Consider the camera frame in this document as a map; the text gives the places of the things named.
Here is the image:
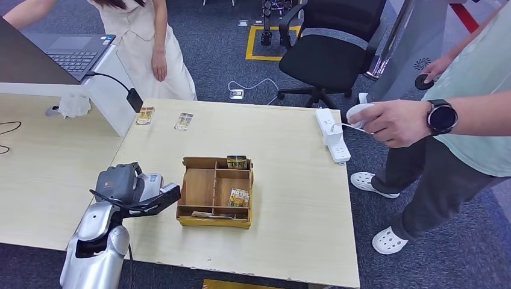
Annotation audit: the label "white handheld controller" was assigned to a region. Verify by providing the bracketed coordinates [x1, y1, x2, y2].
[345, 102, 376, 129]

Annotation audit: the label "thin black cable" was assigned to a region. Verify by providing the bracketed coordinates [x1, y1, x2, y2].
[0, 120, 22, 155]

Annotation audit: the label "person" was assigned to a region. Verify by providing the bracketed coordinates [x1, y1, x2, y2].
[346, 0, 511, 256]
[3, 0, 198, 101]

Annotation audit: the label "room key card HOTEL print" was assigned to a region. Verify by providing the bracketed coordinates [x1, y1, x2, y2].
[228, 188, 250, 208]

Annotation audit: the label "dark grey laptop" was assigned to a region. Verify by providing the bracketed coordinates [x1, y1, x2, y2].
[0, 17, 116, 85]

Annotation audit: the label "green gold room key card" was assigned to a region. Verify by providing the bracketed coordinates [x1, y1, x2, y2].
[227, 155, 248, 170]

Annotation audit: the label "wooden organizer box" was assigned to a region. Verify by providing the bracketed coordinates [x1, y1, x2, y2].
[176, 156, 255, 229]

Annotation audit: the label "white power strip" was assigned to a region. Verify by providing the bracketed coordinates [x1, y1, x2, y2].
[315, 107, 352, 165]

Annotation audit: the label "white crumpled tissue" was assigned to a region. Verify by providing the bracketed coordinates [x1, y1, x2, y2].
[58, 95, 92, 119]

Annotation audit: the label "black smartwatch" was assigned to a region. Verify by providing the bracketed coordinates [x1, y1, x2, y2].
[425, 99, 459, 137]

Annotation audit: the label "black robot legs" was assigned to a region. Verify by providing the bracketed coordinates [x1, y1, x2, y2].
[260, 0, 292, 47]

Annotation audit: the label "black laptop power cable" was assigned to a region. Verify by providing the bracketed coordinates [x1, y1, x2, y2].
[86, 72, 145, 114]

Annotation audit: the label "black round controller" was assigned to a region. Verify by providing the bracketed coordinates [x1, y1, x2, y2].
[415, 73, 435, 91]

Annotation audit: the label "silver kiosk stand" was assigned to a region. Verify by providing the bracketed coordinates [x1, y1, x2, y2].
[358, 0, 460, 105]

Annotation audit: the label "person's left hand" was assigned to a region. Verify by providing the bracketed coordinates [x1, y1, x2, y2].
[151, 49, 169, 82]
[353, 99, 434, 149]

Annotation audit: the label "grey card reader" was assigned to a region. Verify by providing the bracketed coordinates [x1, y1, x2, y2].
[136, 172, 165, 204]

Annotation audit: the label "yellow floor tape square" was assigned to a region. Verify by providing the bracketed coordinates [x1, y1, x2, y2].
[245, 25, 301, 62]

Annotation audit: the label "white plug charger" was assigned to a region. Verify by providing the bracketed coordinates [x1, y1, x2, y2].
[323, 122, 343, 147]

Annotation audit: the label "person's right hand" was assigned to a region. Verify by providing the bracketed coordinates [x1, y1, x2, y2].
[422, 55, 454, 84]

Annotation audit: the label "black office chair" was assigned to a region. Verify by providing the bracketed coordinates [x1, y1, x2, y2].
[276, 0, 387, 110]

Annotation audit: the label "white clog shoe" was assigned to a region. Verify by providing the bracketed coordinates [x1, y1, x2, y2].
[350, 172, 401, 200]
[372, 226, 410, 256]

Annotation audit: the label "white controller cable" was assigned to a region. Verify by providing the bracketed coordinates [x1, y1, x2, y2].
[330, 121, 374, 135]

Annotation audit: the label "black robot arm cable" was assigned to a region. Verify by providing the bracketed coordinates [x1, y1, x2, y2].
[89, 189, 135, 289]

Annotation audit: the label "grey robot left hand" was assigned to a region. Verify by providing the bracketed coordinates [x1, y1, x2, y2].
[95, 163, 145, 205]

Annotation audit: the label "white raised desk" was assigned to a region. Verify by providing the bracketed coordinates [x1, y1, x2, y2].
[0, 45, 145, 138]

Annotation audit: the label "white floor cable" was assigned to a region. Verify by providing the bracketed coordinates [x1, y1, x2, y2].
[227, 78, 280, 106]

